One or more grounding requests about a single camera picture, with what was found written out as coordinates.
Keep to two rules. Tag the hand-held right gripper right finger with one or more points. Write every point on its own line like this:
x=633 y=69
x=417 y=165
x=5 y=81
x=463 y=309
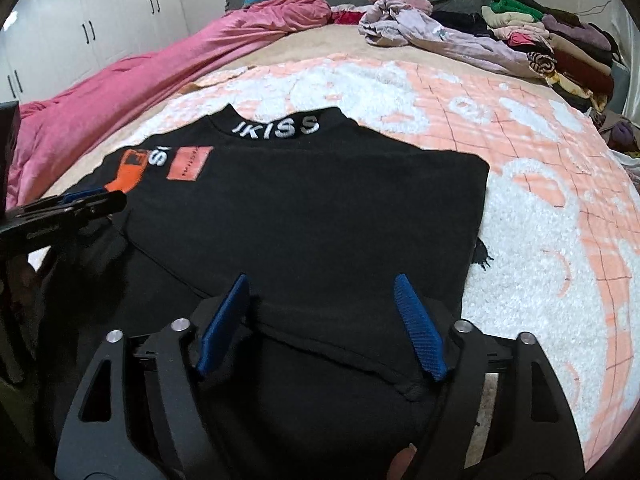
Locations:
x=420 y=330

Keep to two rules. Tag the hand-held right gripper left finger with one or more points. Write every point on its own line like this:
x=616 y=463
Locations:
x=225 y=327

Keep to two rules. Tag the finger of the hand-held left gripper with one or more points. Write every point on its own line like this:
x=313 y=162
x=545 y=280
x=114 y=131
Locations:
x=95 y=206
x=82 y=196

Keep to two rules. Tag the black printed shirt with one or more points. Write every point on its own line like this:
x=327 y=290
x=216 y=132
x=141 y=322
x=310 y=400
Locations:
x=300 y=210

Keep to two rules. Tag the white bag of clothes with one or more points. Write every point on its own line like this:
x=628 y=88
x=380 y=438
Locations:
x=622 y=135

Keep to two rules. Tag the pile of folded clothes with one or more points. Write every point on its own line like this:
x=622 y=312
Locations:
x=575 y=55

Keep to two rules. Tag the person's right hand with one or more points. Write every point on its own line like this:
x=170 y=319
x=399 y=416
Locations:
x=402 y=462

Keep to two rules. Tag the pink duvet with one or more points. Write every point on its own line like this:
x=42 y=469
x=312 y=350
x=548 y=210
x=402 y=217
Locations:
x=125 y=95

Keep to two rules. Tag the white glossy wardrobe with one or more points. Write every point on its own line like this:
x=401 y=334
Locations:
x=60 y=10

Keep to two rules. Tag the pink and white plush blanket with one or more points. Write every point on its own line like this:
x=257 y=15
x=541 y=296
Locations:
x=525 y=210

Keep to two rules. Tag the beige bed sheet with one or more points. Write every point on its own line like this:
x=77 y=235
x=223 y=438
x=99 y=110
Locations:
x=300 y=42

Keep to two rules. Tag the lilac crumpled garment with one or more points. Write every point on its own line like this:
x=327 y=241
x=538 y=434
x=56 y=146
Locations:
x=425 y=30

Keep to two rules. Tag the black crumpled cloth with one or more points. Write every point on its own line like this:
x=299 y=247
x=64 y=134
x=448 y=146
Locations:
x=460 y=22

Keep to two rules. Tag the red cloth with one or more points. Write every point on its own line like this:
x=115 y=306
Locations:
x=350 y=16

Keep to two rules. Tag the white satin curtain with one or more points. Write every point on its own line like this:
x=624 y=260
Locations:
x=625 y=35

